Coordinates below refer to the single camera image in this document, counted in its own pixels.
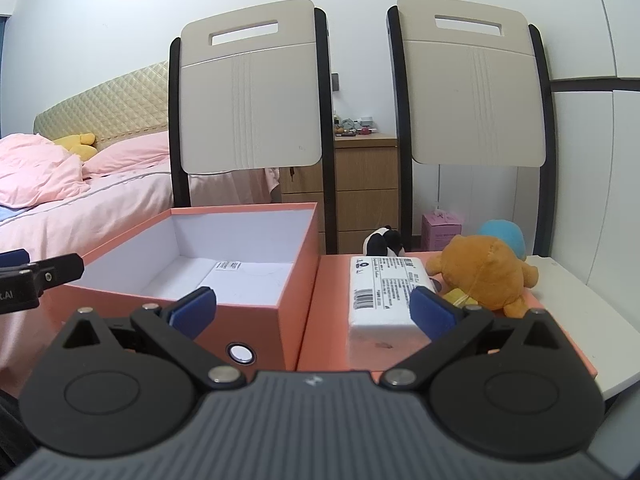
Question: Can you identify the white labelled package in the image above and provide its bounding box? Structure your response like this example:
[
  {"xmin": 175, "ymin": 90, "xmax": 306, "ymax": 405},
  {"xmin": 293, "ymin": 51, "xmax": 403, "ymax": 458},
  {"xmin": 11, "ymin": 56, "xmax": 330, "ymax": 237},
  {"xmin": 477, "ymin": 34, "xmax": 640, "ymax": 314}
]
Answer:
[{"xmin": 347, "ymin": 255, "xmax": 441, "ymax": 361}]

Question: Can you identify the orange box lid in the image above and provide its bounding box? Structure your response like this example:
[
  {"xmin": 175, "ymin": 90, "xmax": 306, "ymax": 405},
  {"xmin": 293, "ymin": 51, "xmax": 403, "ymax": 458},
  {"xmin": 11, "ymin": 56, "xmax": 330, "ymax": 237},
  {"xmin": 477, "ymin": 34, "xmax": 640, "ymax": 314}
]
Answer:
[{"xmin": 296, "ymin": 252, "xmax": 598, "ymax": 381}]

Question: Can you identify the pink pillow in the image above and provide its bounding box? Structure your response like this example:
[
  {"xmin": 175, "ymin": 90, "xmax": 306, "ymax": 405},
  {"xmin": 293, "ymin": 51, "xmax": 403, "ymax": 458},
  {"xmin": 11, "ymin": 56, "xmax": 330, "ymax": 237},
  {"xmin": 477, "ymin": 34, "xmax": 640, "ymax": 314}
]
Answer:
[{"xmin": 82, "ymin": 131, "xmax": 171, "ymax": 179}]

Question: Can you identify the white desktop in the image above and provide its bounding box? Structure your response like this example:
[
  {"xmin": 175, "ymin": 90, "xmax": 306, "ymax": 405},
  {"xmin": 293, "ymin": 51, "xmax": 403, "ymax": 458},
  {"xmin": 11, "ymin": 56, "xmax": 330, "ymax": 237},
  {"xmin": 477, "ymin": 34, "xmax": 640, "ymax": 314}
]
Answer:
[{"xmin": 522, "ymin": 255, "xmax": 640, "ymax": 402}]

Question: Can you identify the orange cardboard box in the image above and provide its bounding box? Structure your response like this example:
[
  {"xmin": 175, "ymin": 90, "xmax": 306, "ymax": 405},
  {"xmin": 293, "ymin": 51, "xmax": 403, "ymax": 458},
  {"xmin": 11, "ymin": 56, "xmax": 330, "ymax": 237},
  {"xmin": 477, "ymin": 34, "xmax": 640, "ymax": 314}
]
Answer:
[{"xmin": 62, "ymin": 202, "xmax": 321, "ymax": 373}]

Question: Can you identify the yellow plush toy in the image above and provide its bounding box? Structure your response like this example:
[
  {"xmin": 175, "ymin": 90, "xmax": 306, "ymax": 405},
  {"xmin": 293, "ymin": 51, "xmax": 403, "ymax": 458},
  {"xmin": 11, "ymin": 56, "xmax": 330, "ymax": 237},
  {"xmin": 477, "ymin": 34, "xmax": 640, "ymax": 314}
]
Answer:
[{"xmin": 52, "ymin": 133, "xmax": 98, "ymax": 161}]

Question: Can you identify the wooden nightstand with drawers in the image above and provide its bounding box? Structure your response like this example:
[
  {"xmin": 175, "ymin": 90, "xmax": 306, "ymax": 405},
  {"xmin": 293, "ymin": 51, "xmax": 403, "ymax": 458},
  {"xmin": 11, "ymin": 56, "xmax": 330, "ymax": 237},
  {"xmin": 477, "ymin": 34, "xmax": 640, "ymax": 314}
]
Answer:
[{"xmin": 279, "ymin": 133, "xmax": 401, "ymax": 255}]

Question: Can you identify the beige quilted headboard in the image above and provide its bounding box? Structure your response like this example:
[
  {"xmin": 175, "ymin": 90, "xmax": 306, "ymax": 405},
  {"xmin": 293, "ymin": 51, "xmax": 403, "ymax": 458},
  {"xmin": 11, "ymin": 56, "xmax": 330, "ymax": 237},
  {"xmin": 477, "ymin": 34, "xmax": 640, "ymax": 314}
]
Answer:
[{"xmin": 33, "ymin": 60, "xmax": 171, "ymax": 153}]

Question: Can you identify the pink quilt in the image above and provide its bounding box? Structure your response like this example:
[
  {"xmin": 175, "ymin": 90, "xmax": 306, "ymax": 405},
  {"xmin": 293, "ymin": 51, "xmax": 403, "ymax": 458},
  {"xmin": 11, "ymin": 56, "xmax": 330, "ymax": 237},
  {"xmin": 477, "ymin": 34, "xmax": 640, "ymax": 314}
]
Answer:
[{"xmin": 0, "ymin": 134, "xmax": 92, "ymax": 210}]

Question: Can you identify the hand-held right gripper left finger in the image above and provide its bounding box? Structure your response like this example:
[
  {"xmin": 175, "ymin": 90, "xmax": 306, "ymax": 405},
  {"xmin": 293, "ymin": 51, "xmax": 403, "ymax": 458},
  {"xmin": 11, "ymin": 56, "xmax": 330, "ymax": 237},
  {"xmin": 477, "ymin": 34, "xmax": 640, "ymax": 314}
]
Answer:
[{"xmin": 61, "ymin": 287, "xmax": 247, "ymax": 394}]

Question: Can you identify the orange plush bear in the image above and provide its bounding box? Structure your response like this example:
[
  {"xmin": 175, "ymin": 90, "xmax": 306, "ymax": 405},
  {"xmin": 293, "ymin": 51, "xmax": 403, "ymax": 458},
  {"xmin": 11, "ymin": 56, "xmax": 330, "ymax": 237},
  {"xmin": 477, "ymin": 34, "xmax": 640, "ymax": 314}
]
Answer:
[{"xmin": 425, "ymin": 234, "xmax": 540, "ymax": 318}]

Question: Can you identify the right beige folding chair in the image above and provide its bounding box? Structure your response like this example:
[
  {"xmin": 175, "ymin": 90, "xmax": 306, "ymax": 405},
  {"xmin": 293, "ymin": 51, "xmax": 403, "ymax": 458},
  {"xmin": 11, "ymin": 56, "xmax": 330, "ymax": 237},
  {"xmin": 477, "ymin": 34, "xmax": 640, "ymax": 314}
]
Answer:
[{"xmin": 419, "ymin": 0, "xmax": 640, "ymax": 311}]

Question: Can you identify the blue plush toy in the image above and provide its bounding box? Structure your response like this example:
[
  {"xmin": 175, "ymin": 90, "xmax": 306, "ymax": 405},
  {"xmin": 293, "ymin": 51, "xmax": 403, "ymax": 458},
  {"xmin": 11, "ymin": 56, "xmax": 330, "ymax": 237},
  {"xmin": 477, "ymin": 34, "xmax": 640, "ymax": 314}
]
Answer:
[{"xmin": 477, "ymin": 218, "xmax": 528, "ymax": 261}]

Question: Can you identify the black and white plush toy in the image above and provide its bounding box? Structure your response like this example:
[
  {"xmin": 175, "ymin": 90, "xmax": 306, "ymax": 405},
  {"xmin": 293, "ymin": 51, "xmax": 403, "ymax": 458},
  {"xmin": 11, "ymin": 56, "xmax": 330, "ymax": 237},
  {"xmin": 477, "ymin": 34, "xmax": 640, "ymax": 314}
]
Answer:
[{"xmin": 362, "ymin": 226, "xmax": 407, "ymax": 257}]

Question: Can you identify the bed with pink sheet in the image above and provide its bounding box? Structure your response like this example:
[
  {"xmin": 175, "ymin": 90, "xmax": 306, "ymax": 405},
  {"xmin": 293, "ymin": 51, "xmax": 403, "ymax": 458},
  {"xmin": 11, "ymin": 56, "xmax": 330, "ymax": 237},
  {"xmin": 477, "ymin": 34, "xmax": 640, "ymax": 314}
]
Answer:
[{"xmin": 0, "ymin": 167, "xmax": 282, "ymax": 373}]

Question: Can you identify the small pink box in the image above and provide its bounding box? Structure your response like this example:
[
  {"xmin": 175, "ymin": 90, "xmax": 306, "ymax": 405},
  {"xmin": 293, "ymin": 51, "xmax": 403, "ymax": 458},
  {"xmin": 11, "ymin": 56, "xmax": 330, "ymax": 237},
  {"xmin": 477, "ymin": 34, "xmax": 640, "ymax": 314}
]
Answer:
[{"xmin": 421, "ymin": 210, "xmax": 463, "ymax": 253}]

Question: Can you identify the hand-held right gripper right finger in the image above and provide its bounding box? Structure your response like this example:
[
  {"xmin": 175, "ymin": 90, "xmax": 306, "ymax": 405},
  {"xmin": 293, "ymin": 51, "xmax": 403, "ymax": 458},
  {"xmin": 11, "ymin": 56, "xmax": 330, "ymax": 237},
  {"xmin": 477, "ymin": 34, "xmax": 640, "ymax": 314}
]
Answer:
[{"xmin": 379, "ymin": 286, "xmax": 560, "ymax": 392}]

